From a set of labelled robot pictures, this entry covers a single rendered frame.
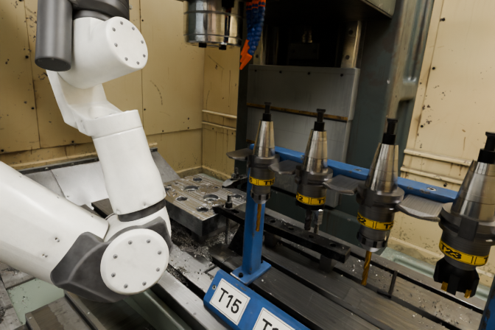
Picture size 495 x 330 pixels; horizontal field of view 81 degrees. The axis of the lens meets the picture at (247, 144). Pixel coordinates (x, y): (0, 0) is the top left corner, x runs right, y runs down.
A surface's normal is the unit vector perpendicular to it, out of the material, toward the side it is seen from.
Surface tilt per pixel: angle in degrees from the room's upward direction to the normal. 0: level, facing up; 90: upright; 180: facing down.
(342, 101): 90
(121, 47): 72
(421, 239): 90
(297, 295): 0
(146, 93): 90
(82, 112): 27
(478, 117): 90
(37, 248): 76
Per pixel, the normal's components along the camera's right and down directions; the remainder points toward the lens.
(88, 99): 0.90, -0.18
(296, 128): -0.65, 0.14
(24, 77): 0.75, 0.20
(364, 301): 0.06, -0.97
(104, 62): -0.17, 0.69
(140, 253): 0.50, 0.00
